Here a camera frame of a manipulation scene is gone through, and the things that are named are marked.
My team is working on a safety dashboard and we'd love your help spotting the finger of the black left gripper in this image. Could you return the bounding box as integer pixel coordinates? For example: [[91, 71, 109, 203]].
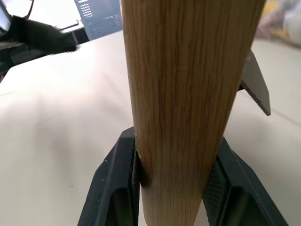
[[8, 15, 82, 57]]

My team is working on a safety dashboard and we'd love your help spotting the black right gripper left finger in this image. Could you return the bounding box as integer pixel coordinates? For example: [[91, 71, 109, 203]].
[[77, 126, 142, 226]]

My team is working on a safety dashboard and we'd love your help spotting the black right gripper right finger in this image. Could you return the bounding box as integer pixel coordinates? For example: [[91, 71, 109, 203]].
[[202, 136, 289, 226]]

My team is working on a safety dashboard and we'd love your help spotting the wooden rolling pin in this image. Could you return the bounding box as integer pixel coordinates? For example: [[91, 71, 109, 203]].
[[119, 0, 272, 226]]

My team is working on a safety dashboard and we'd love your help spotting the grey perforated metal box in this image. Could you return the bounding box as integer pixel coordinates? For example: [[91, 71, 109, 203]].
[[74, 0, 123, 41]]

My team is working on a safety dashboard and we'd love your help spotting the colourful blurred pile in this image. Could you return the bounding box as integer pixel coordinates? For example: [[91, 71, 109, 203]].
[[253, 0, 301, 49]]

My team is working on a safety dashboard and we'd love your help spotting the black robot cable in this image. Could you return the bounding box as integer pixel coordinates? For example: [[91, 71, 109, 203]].
[[23, 0, 35, 20]]

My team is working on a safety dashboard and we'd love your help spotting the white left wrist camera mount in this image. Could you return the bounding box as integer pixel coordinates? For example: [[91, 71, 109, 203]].
[[0, 4, 12, 32]]

